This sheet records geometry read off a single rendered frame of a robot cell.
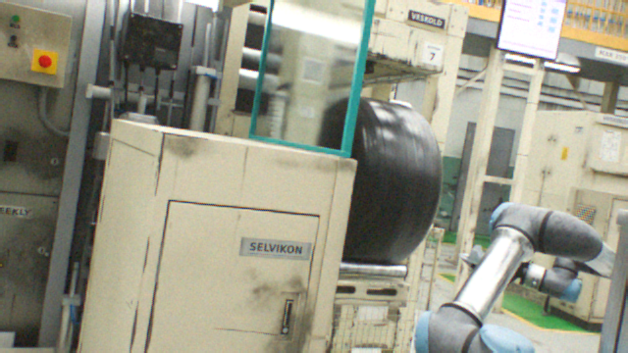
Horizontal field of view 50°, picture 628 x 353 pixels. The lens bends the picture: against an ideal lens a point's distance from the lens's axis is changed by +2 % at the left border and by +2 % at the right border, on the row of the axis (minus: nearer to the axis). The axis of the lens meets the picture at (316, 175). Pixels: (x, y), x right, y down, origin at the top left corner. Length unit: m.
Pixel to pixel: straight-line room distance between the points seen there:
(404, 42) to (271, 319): 1.53
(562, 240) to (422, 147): 0.59
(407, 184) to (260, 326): 0.90
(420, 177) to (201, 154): 1.03
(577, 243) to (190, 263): 0.98
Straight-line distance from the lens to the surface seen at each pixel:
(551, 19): 6.38
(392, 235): 2.12
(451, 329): 1.55
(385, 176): 2.03
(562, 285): 2.15
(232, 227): 1.24
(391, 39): 2.57
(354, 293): 2.17
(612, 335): 1.48
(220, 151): 1.22
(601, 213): 6.50
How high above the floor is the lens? 1.29
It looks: 3 degrees down
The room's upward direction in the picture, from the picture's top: 9 degrees clockwise
